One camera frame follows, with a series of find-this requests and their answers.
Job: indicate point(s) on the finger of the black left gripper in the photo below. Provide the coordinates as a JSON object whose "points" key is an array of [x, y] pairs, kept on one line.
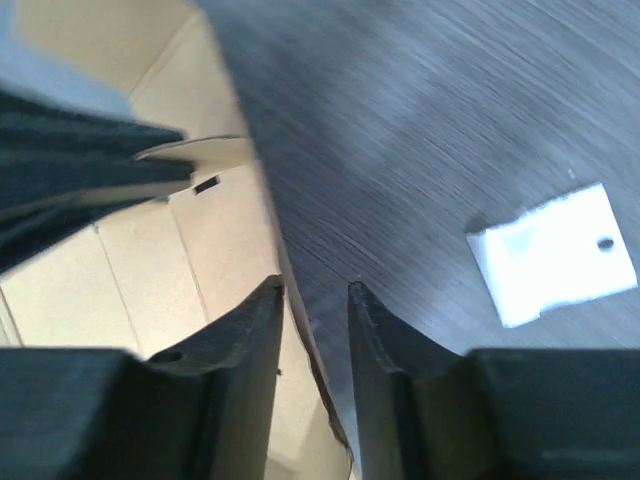
{"points": [[62, 170]]}

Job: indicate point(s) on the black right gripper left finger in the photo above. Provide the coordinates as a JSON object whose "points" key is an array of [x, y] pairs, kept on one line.
{"points": [[201, 409]]}

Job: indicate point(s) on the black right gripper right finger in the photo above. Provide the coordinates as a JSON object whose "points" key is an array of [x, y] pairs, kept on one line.
{"points": [[424, 412]]}

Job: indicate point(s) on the brown cardboard box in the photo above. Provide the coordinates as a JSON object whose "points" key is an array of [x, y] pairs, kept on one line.
{"points": [[146, 277]]}

